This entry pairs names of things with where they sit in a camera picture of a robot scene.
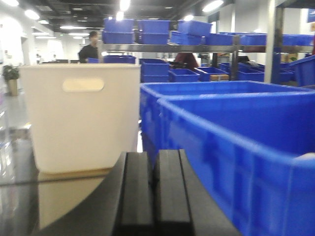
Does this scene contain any potted plant gold pot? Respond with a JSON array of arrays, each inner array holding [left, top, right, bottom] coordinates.
[[2, 64, 20, 96]]

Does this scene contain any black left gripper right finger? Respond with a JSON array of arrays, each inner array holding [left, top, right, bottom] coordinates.
[[154, 150, 192, 236]]

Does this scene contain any cream plastic storage bin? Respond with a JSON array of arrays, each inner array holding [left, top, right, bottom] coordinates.
[[20, 63, 140, 174]]

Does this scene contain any person in black clothes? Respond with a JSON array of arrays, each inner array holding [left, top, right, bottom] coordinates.
[[78, 31, 98, 63]]

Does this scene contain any near blue plastic bin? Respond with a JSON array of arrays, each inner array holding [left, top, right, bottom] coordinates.
[[157, 92, 315, 236]]

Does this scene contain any far blue plastic bin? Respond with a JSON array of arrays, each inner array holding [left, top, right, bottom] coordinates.
[[140, 81, 315, 149]]

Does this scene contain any blue plastic bin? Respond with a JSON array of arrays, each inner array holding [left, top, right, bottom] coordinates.
[[140, 81, 315, 149], [157, 92, 315, 236]]

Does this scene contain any metal shelving rack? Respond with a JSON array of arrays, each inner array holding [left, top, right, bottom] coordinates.
[[98, 0, 315, 84]]

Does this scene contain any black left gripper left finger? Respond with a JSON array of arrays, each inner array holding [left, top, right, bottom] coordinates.
[[114, 152, 155, 236]]

